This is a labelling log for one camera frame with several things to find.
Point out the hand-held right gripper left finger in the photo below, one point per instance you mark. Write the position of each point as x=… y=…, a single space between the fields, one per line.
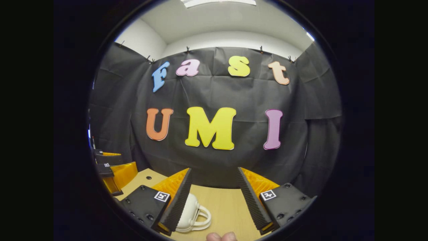
x=179 y=204

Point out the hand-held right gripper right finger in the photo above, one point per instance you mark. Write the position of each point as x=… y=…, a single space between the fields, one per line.
x=252 y=201

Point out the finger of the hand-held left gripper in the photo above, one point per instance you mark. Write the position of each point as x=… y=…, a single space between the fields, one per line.
x=107 y=159
x=105 y=170

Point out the white hard-shell suitcase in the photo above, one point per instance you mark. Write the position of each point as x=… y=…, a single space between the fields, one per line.
x=190 y=211

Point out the black backdrop cloth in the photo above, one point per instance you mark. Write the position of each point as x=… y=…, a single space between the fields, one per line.
x=207 y=93

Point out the row of black cloth clips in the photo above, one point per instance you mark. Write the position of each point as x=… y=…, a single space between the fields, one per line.
x=187 y=50

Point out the small ceiling light panel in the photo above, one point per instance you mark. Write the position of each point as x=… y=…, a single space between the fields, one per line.
x=310 y=36

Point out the long ceiling light panel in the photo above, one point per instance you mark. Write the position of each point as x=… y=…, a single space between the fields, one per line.
x=217 y=2

